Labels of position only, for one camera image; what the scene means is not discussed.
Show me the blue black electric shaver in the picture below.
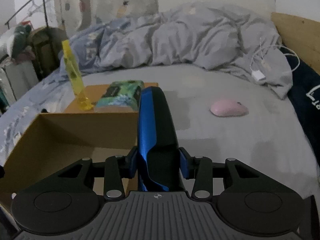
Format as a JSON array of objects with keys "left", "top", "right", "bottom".
[{"left": 137, "top": 87, "right": 185, "bottom": 192}]

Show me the green tissue pack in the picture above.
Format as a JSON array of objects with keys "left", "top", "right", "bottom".
[{"left": 94, "top": 80, "right": 145, "bottom": 112}]

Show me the yellow spray bottle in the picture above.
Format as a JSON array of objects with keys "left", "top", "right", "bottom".
[{"left": 62, "top": 40, "right": 93, "bottom": 111}]

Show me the brown cardboard box lid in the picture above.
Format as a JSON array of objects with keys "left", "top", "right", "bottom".
[{"left": 64, "top": 82, "right": 158, "bottom": 113}]

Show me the grey patterned bed sheet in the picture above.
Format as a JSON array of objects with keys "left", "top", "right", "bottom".
[{"left": 0, "top": 63, "right": 320, "bottom": 201}]

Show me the pink computer mouse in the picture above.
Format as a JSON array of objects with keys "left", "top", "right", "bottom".
[{"left": 210, "top": 99, "right": 248, "bottom": 118}]

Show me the brown cardboard box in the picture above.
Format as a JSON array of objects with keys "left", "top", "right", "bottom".
[{"left": 1, "top": 112, "right": 138, "bottom": 211}]

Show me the grey blue duvet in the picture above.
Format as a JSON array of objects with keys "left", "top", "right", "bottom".
[{"left": 69, "top": 2, "right": 293, "bottom": 99}]

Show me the brown bedside cabinet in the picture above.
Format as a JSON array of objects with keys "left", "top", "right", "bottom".
[{"left": 27, "top": 27, "right": 67, "bottom": 81}]

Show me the white green plush toy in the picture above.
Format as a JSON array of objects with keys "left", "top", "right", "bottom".
[{"left": 1, "top": 24, "right": 32, "bottom": 59}]

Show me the wooden headboard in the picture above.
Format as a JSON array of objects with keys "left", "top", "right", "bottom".
[{"left": 271, "top": 12, "right": 320, "bottom": 73}]

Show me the pineapple print curtain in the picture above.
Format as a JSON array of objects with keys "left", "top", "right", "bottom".
[{"left": 54, "top": 0, "right": 158, "bottom": 36}]

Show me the black clothes rack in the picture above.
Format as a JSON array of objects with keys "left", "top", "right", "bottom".
[{"left": 4, "top": 0, "right": 58, "bottom": 81}]

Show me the white charger with cable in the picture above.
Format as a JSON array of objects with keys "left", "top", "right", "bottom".
[{"left": 249, "top": 37, "right": 301, "bottom": 82}]

